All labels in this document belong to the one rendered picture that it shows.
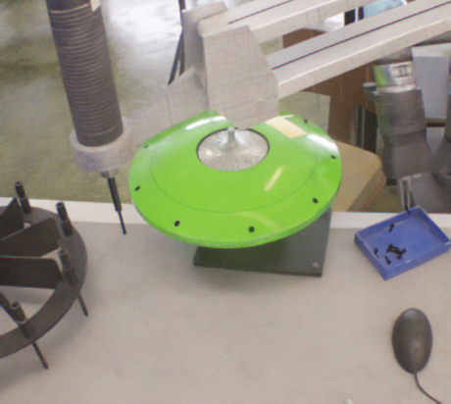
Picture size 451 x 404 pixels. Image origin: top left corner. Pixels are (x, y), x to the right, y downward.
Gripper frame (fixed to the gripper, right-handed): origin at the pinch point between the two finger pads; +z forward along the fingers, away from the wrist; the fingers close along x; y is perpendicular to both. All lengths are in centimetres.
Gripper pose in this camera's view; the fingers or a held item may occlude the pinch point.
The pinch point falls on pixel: (406, 209)
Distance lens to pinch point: 101.1
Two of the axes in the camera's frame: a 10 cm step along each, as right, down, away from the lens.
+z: 1.8, 9.6, 2.0
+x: 9.7, -2.1, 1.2
